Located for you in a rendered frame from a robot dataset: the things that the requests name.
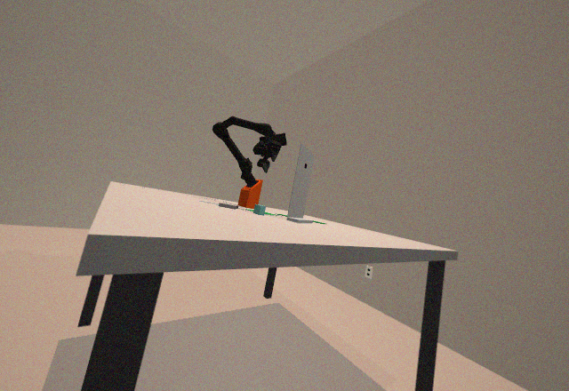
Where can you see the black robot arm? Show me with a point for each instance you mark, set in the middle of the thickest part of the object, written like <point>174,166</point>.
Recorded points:
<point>220,129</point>

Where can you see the teal green block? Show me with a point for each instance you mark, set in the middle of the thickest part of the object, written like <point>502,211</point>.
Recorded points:
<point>259,209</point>

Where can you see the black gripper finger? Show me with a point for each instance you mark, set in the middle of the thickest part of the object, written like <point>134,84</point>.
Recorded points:
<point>264,166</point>
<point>274,152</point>

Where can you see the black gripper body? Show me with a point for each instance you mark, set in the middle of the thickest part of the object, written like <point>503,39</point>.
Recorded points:
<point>266,153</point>

